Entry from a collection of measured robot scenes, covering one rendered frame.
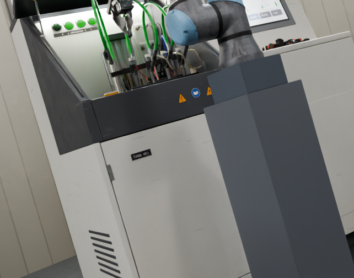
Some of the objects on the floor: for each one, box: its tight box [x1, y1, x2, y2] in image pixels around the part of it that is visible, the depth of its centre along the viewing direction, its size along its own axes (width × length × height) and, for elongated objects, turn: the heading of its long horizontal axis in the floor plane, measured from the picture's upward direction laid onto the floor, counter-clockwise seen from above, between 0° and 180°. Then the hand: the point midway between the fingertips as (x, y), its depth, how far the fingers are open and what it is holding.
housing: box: [9, 17, 96, 278], centre depth 283 cm, size 140×28×150 cm, turn 22°
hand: (127, 32), depth 221 cm, fingers closed
